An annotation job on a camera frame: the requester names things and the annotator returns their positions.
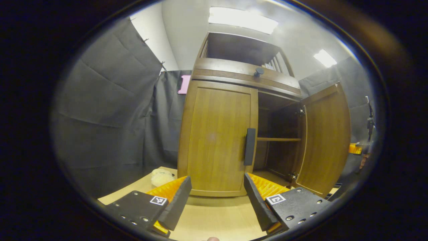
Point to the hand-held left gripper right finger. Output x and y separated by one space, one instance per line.
259 206

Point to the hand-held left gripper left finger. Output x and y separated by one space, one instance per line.
175 207

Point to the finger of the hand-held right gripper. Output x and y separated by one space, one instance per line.
355 149

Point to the wooden cabinet door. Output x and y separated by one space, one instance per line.
214 140
326 140

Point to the brown wooden shoe cabinet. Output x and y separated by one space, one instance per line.
234 68

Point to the cream plush toy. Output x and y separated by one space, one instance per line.
162 178

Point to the wooden inner shelf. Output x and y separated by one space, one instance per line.
279 139

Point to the small ceiling light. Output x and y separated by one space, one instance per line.
325 58

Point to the black backdrop cloth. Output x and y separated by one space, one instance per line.
107 117

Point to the black round knob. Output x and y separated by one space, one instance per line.
258 71

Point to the large ceiling light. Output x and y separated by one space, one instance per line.
242 20

